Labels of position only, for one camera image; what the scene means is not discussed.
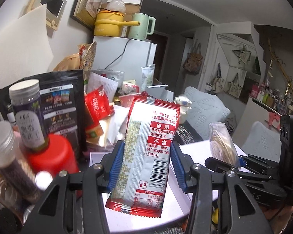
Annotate white foam board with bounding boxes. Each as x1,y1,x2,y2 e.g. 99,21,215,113
0,5,53,88

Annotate yellow pot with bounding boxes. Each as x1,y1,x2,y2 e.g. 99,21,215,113
94,8,140,37

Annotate gold framed picture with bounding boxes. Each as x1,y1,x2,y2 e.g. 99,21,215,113
70,0,103,30

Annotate white mini fridge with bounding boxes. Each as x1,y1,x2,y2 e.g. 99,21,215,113
92,36,157,86

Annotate clear plastic bag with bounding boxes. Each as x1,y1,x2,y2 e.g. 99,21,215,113
208,122,240,167

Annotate woven round tray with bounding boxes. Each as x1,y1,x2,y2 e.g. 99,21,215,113
78,41,97,71

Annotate black printed pouch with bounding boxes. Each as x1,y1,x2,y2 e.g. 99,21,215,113
0,69,87,160

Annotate white gift box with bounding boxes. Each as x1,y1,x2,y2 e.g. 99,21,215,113
89,138,250,233

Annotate yellow lemon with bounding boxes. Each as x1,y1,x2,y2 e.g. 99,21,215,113
212,208,219,225

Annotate pink cup stack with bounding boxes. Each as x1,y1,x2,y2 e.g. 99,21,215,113
119,94,141,108

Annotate red paper packet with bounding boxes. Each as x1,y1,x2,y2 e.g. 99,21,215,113
85,85,114,121

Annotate red canister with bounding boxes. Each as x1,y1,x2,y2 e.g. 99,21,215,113
25,134,79,191

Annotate dark jar silver lid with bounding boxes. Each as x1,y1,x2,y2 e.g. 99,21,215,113
9,79,49,152

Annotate green electric kettle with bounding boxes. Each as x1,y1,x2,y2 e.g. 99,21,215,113
128,13,156,41

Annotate grey chair far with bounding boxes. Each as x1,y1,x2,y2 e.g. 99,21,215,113
184,86,231,140

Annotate hanging tote bag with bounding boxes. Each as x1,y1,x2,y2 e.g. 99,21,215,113
182,40,204,75

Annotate white astronaut figurine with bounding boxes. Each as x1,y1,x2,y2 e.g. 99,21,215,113
174,95,192,124

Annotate red white snack packet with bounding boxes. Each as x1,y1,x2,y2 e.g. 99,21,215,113
106,96,180,218

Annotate grey chair near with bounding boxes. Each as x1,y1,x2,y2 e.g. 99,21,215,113
242,121,281,162

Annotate wall intercom panel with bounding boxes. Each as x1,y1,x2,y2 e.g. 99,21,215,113
24,0,67,31

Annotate jar with dark seeds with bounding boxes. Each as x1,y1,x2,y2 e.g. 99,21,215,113
0,121,41,204

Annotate grey chair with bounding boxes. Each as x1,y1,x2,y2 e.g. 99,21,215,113
242,121,281,162
184,86,231,140

